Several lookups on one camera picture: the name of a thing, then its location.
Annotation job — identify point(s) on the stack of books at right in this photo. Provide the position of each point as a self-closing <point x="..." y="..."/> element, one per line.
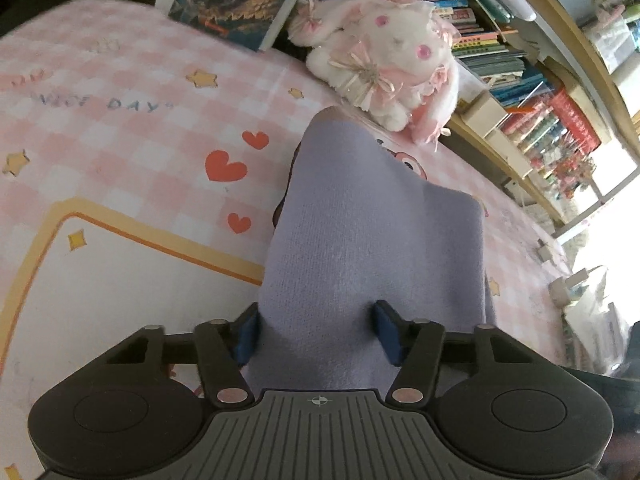
<point x="596" y="338"/>

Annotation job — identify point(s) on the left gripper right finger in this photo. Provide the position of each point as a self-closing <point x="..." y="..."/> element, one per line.
<point x="424" y="353"/>

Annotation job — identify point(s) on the small white box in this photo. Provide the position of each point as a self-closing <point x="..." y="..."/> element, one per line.
<point x="484" y="114"/>

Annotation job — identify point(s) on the lilac and mauve sweater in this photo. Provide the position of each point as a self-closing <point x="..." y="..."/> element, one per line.
<point x="357" y="226"/>

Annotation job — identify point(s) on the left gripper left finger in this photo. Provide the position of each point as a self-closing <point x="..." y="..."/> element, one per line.
<point x="219" y="349"/>

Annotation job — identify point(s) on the pink white plush bunny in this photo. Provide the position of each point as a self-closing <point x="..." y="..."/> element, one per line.
<point x="391" y="59"/>

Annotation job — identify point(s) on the white charger plug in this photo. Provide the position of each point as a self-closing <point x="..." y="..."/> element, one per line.
<point x="567" y="288"/>

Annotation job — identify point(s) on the pink checked tablecloth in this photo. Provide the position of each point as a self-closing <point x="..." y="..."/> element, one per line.
<point x="144" y="166"/>

